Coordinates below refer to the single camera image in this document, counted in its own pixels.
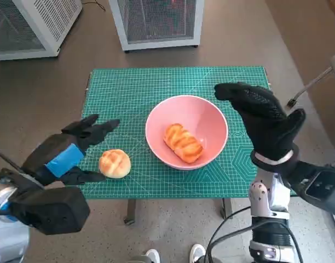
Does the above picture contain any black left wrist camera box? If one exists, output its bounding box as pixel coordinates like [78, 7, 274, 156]
[2, 168, 91, 236]

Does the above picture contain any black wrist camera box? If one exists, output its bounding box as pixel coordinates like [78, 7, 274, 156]
[2, 168, 91, 236]
[282, 160, 335, 217]

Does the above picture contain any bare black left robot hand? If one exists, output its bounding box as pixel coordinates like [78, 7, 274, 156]
[21, 114, 121, 187]

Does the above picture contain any round toy bread bun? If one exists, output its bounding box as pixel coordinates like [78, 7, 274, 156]
[98, 149, 132, 180]

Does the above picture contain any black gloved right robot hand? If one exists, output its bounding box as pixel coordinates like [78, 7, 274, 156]
[213, 81, 307, 162]

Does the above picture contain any green cutting mat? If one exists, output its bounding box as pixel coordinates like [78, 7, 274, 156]
[82, 65, 297, 199]

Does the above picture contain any long striped toy bread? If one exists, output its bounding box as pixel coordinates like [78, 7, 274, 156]
[163, 123, 204, 164]

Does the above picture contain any dark metal table leg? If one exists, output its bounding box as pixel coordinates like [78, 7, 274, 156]
[220, 197, 233, 219]
[123, 198, 137, 226]

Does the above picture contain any thin black floor cable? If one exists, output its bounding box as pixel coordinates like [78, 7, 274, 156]
[82, 0, 106, 12]

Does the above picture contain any white mesh cabinet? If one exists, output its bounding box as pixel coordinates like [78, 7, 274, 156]
[108, 0, 205, 52]
[0, 0, 83, 61]

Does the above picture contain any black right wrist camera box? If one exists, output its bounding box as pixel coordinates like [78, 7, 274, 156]
[282, 160, 335, 217]

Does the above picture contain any pink bowl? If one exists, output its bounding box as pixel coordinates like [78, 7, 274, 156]
[145, 95, 229, 171]

